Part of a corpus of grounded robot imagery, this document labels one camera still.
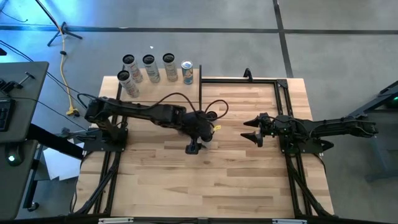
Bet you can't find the white paper sheet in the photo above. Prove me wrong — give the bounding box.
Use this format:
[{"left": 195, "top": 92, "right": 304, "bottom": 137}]
[{"left": 42, "top": 138, "right": 84, "bottom": 182}]

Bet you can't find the white bracket strip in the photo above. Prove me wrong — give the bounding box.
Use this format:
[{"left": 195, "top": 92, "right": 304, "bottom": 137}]
[
  {"left": 98, "top": 217, "right": 134, "bottom": 224},
  {"left": 272, "top": 218, "right": 308, "bottom": 224}
]

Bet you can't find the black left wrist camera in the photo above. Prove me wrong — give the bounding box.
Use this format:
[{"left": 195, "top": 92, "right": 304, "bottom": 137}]
[{"left": 185, "top": 139, "right": 201, "bottom": 156}]

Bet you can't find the black stand with green light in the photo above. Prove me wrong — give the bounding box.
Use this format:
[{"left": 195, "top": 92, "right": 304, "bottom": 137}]
[{"left": 347, "top": 80, "right": 398, "bottom": 183}]

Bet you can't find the black keyboard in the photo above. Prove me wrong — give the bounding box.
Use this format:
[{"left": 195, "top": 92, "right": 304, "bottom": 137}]
[{"left": 0, "top": 98, "right": 16, "bottom": 132}]

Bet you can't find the dark grey desk top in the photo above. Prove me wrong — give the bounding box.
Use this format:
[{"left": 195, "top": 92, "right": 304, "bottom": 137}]
[
  {"left": 0, "top": 61, "right": 50, "bottom": 144},
  {"left": 0, "top": 139, "right": 39, "bottom": 220}
]

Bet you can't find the black T-handle tool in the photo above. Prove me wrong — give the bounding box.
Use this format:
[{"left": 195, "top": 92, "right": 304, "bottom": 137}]
[{"left": 17, "top": 72, "right": 36, "bottom": 86}]

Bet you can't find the black aluminium extrusion frame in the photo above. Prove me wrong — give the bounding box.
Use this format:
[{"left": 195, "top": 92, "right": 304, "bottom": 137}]
[{"left": 70, "top": 63, "right": 335, "bottom": 218}]

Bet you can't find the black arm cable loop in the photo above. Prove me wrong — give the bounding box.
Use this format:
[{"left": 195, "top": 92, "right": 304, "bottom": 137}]
[
  {"left": 146, "top": 91, "right": 200, "bottom": 114},
  {"left": 203, "top": 99, "right": 230, "bottom": 122}
]

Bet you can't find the yellow power cable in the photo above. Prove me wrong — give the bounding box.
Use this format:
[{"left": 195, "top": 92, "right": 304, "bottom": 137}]
[{"left": 58, "top": 29, "right": 78, "bottom": 116}]

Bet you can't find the black tripod stand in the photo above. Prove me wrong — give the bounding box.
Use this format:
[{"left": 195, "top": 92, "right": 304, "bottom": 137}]
[{"left": 34, "top": 0, "right": 84, "bottom": 47}]

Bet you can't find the black desk gadget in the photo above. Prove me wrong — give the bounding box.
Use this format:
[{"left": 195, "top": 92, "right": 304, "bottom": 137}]
[{"left": 0, "top": 78, "right": 19, "bottom": 93}]

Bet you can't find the black desk leg frame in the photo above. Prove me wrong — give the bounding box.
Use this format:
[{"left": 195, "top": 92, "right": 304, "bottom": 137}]
[{"left": 23, "top": 123, "right": 85, "bottom": 213}]

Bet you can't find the black mouse with green light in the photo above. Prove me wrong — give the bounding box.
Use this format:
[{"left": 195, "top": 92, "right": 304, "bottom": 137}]
[{"left": 4, "top": 146, "right": 23, "bottom": 167}]

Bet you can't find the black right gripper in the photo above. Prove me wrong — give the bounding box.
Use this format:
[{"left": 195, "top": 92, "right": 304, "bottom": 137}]
[{"left": 240, "top": 115, "right": 284, "bottom": 148}]

